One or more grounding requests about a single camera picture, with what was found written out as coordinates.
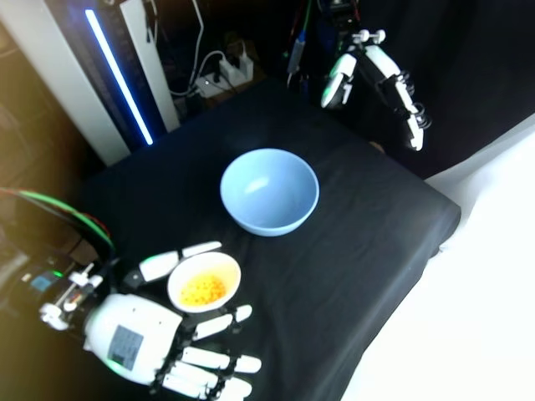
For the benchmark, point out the hanging white blue connector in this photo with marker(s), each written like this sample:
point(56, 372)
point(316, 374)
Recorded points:
point(297, 50)

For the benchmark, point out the white adapter box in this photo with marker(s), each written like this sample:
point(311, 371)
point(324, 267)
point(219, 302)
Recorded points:
point(211, 85)

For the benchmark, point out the white power strip with plugs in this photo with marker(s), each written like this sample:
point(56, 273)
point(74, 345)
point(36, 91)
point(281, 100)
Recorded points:
point(236, 67)

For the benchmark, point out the white cup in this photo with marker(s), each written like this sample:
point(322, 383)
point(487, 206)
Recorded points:
point(227, 267)

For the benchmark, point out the light blue bowl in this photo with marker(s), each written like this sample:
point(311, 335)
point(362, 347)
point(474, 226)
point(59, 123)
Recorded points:
point(269, 192)

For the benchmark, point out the black table cloth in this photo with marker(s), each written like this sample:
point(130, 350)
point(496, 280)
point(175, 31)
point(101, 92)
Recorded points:
point(334, 271)

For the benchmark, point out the white tower with blue light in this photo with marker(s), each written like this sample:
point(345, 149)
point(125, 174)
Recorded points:
point(62, 71)

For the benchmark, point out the white sheet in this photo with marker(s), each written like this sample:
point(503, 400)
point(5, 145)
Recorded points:
point(472, 292)

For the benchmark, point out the yellow corn kernels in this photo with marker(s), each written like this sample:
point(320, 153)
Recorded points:
point(202, 289)

